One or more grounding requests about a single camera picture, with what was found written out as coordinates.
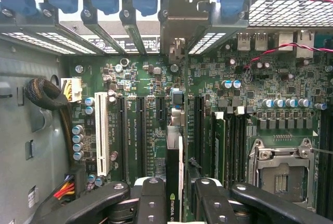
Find grey metal PC case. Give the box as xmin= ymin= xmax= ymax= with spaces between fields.
xmin=0 ymin=0 xmax=333 ymax=224

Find metal CPU socket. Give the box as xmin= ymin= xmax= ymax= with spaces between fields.
xmin=247 ymin=138 xmax=317 ymax=204

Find metal socket locking lever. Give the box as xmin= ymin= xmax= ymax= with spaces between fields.
xmin=311 ymin=147 xmax=333 ymax=155

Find white PCI expansion slot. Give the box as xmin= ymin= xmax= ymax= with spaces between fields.
xmin=94 ymin=91 xmax=109 ymax=176

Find white power connector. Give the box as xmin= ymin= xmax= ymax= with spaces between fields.
xmin=60 ymin=77 xmax=83 ymax=104

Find red black twisted wire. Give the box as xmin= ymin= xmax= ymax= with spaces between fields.
xmin=243 ymin=0 xmax=333 ymax=69

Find long black expansion slot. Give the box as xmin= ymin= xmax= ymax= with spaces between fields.
xmin=135 ymin=95 xmax=148 ymax=178
xmin=116 ymin=95 xmax=130 ymax=184
xmin=193 ymin=95 xmax=206 ymax=169

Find green motherboard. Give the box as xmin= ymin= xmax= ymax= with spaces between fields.
xmin=61 ymin=30 xmax=333 ymax=214

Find short black expansion slot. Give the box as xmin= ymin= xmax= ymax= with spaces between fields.
xmin=155 ymin=95 xmax=167 ymax=121

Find black RAM slot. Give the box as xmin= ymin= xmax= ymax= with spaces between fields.
xmin=318 ymin=109 xmax=327 ymax=218
xmin=225 ymin=108 xmax=233 ymax=183
xmin=240 ymin=108 xmax=248 ymax=184

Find coloured power wire bundle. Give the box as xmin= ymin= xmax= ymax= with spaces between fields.
xmin=53 ymin=165 xmax=87 ymax=205

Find black sleeved power cable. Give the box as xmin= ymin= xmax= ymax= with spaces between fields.
xmin=24 ymin=77 xmax=76 ymax=169

